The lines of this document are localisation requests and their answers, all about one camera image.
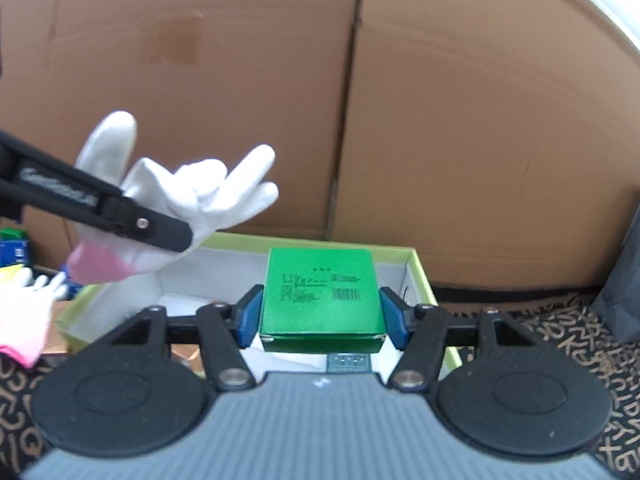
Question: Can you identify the blue packet with barcode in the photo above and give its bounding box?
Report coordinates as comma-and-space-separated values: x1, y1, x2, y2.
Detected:
0, 230, 32, 267

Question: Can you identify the large brown cardboard box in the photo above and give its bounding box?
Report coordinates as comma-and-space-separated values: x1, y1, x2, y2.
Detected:
0, 0, 640, 292

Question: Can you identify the person's left hand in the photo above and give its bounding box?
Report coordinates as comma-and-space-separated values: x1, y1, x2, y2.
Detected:
66, 111, 279, 283

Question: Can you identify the lime green storage box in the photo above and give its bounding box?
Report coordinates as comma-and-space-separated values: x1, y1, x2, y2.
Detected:
54, 231, 463, 381

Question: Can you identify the grey bag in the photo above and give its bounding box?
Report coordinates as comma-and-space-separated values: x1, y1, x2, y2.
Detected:
592, 207, 640, 344

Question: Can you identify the black letter-printed mat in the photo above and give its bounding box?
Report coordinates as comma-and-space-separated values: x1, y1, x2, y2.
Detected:
0, 282, 640, 480

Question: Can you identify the green cardboard box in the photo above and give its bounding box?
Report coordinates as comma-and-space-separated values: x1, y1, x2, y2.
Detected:
259, 247, 387, 354

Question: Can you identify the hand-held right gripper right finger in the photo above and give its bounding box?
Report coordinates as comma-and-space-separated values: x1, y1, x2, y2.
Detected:
378, 286, 545, 394

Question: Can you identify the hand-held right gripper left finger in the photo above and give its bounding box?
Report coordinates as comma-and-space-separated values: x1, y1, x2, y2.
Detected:
102, 284, 266, 394

